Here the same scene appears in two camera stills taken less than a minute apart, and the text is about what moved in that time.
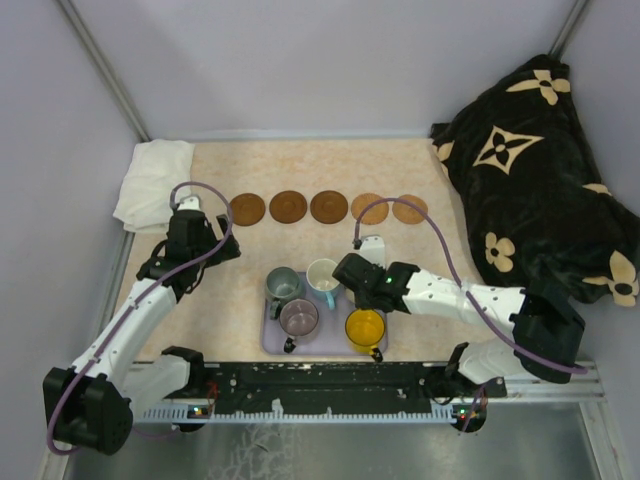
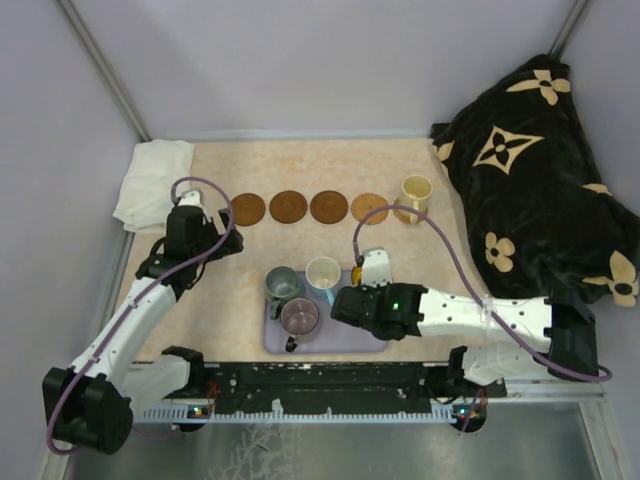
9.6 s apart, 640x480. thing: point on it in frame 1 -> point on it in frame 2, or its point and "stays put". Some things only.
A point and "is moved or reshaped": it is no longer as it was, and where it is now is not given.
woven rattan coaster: [374, 214] stays put
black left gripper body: [225, 251] stays put
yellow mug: [364, 328] is moved or reshaped
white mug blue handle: [321, 282] stays put
